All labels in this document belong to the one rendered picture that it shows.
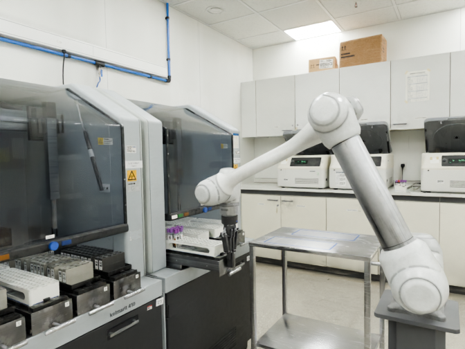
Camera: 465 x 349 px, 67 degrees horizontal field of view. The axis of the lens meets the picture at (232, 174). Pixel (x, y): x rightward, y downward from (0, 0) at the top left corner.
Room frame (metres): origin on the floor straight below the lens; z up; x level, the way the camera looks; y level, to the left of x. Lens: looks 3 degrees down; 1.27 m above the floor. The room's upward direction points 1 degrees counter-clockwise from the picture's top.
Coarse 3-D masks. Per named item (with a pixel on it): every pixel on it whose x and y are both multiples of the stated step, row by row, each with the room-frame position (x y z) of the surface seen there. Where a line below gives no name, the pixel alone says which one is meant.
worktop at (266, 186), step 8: (248, 184) 4.49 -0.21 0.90; (256, 184) 4.47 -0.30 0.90; (264, 184) 4.44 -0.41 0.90; (272, 184) 4.42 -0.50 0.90; (320, 192) 3.66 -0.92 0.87; (328, 192) 3.62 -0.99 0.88; (336, 192) 3.58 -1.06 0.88; (344, 192) 3.54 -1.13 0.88; (352, 192) 3.49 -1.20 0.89; (392, 192) 3.30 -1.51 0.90; (408, 192) 3.27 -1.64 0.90; (416, 192) 3.26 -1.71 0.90; (432, 192) 3.23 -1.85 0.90; (440, 192) 3.22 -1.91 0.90; (448, 192) 3.21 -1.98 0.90
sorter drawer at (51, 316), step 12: (12, 300) 1.11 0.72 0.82; (48, 300) 1.11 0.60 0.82; (60, 300) 1.12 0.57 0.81; (24, 312) 1.05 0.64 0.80; (36, 312) 1.05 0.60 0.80; (48, 312) 1.08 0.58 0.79; (60, 312) 1.11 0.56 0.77; (72, 312) 1.15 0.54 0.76; (36, 324) 1.04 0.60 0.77; (48, 324) 1.08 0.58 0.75; (60, 324) 1.07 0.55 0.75
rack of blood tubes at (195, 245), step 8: (168, 240) 1.70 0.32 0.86; (176, 240) 1.69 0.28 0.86; (184, 240) 1.68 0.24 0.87; (192, 240) 1.67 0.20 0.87; (200, 240) 1.67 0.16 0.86; (208, 240) 1.67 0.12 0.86; (216, 240) 1.67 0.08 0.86; (168, 248) 1.70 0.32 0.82; (176, 248) 1.68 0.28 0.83; (184, 248) 1.68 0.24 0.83; (192, 248) 1.73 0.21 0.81; (200, 248) 1.72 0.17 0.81; (208, 248) 1.58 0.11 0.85; (216, 248) 1.57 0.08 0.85
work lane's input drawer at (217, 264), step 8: (168, 256) 1.68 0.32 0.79; (176, 256) 1.65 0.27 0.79; (184, 256) 1.63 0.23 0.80; (192, 256) 1.62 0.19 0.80; (200, 256) 1.59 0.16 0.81; (208, 256) 1.57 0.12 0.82; (216, 256) 1.56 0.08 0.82; (224, 256) 1.57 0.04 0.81; (176, 264) 1.65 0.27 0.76; (184, 264) 1.63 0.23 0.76; (192, 264) 1.60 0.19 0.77; (200, 264) 1.58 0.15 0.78; (208, 264) 1.56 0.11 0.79; (216, 264) 1.53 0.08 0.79; (224, 264) 1.56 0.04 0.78; (224, 272) 1.56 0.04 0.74; (232, 272) 1.54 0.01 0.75
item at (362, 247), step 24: (264, 240) 1.83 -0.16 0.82; (288, 240) 1.82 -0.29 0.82; (312, 240) 1.81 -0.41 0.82; (336, 240) 1.80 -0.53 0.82; (360, 240) 1.79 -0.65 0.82; (384, 288) 1.86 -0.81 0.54; (264, 336) 1.88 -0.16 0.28; (288, 336) 1.87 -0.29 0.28; (312, 336) 1.87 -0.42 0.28; (336, 336) 1.86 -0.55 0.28; (360, 336) 1.86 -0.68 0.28; (384, 336) 1.86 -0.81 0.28
